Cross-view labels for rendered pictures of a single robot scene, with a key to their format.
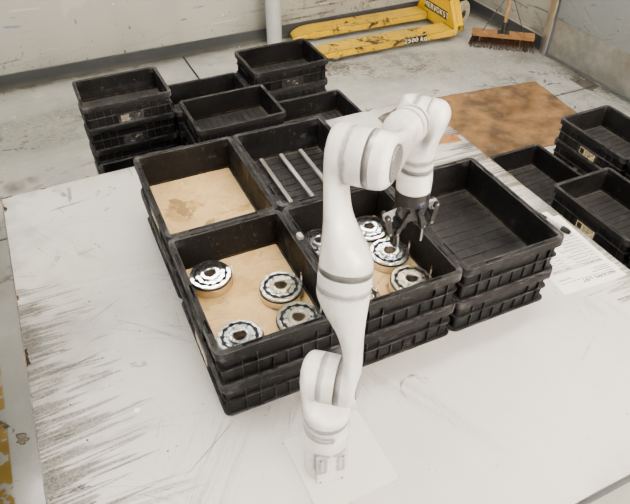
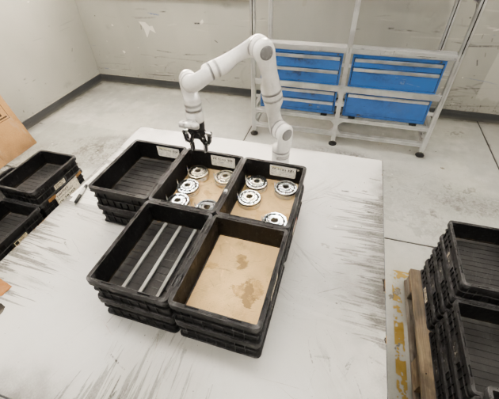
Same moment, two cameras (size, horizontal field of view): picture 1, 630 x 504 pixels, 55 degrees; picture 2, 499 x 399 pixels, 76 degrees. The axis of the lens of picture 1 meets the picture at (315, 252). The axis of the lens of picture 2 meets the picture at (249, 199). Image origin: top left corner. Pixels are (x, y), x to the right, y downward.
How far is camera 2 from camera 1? 1.97 m
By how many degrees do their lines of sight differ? 87
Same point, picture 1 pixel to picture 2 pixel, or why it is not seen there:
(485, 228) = (131, 180)
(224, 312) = (280, 208)
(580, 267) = not seen: hidden behind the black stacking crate
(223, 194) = (211, 286)
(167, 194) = (246, 316)
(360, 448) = not seen: hidden behind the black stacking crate
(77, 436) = (365, 229)
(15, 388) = not seen: outside the picture
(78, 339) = (351, 279)
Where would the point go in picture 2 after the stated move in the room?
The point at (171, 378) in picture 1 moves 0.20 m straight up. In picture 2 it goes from (314, 230) to (319, 199)
